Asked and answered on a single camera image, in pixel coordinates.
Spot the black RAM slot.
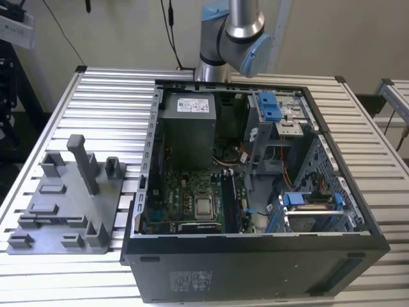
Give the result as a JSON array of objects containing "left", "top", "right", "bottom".
[
  {"left": 229, "top": 174, "right": 238, "bottom": 232},
  {"left": 222, "top": 174, "right": 230, "bottom": 232},
  {"left": 225, "top": 174, "right": 234, "bottom": 232}
]

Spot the grey plastic parts rack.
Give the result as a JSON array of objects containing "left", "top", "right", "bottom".
[{"left": 5, "top": 134, "right": 128, "bottom": 256}]

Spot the grey power supply unit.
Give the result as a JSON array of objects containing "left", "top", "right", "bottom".
[{"left": 158, "top": 92, "right": 219, "bottom": 171}]

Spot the green motherboard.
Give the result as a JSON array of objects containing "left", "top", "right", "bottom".
[{"left": 140, "top": 169, "right": 256, "bottom": 235}]

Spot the silver CPU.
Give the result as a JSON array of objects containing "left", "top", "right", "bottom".
[{"left": 195, "top": 198, "right": 214, "bottom": 221}]

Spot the metal socket cover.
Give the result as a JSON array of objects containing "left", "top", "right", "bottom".
[{"left": 190, "top": 191, "right": 220, "bottom": 224}]

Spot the black PC case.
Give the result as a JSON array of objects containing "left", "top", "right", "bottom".
[{"left": 120, "top": 78, "right": 391, "bottom": 304}]

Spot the grey metal disk bay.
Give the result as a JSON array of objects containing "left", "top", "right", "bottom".
[{"left": 244, "top": 91, "right": 316, "bottom": 167}]

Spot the hard disk in blue carrier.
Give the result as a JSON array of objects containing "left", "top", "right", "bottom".
[{"left": 278, "top": 191, "right": 346, "bottom": 233}]

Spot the black box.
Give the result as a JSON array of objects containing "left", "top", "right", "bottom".
[{"left": 355, "top": 93, "right": 388, "bottom": 120}]

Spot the metal slat side table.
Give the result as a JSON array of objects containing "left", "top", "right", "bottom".
[{"left": 372, "top": 77, "right": 409, "bottom": 129}]

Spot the thin black wall cable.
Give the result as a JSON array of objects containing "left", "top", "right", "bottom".
[{"left": 47, "top": 0, "right": 87, "bottom": 68}]

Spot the black camera cable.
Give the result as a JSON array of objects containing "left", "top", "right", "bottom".
[{"left": 159, "top": 0, "right": 192, "bottom": 71}]

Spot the yellow black wire bundle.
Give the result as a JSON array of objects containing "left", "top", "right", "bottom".
[{"left": 212, "top": 143, "right": 249, "bottom": 167}]

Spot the blue plastic drive bracket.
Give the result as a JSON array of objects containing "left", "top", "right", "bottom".
[{"left": 257, "top": 91, "right": 282, "bottom": 123}]

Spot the black wire blue plug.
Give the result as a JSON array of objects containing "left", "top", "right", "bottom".
[{"left": 243, "top": 206, "right": 272, "bottom": 218}]

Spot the orange red wire bundle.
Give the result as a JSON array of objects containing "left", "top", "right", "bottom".
[{"left": 276, "top": 145, "right": 293, "bottom": 193}]

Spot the white wall duct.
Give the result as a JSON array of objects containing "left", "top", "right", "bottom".
[{"left": 273, "top": 0, "right": 293, "bottom": 75}]

